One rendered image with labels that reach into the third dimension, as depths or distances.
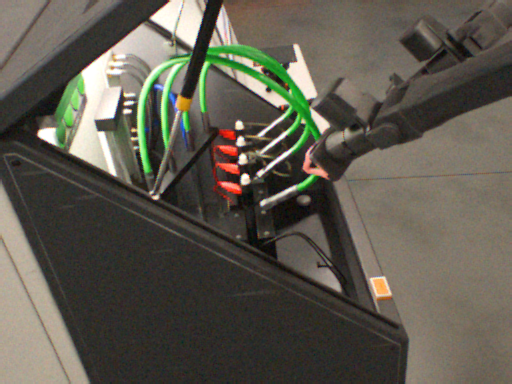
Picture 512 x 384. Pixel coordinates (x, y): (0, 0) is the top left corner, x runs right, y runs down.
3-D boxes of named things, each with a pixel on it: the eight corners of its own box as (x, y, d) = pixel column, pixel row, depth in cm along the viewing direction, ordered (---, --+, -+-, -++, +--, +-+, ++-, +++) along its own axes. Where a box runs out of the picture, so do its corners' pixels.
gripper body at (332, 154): (305, 158, 94) (329, 144, 88) (334, 120, 99) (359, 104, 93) (332, 184, 95) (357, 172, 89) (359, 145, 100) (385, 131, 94)
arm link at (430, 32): (500, 33, 99) (480, 37, 108) (456, -14, 98) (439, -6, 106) (450, 83, 101) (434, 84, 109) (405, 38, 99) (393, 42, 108)
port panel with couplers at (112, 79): (144, 170, 137) (112, 50, 119) (130, 172, 137) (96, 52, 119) (148, 143, 148) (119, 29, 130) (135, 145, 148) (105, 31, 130)
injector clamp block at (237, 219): (280, 283, 132) (275, 235, 123) (238, 289, 132) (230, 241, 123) (266, 199, 159) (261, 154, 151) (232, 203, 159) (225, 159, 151)
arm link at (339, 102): (404, 141, 79) (424, 99, 83) (345, 89, 76) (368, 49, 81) (354, 166, 89) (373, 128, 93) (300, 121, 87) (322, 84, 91)
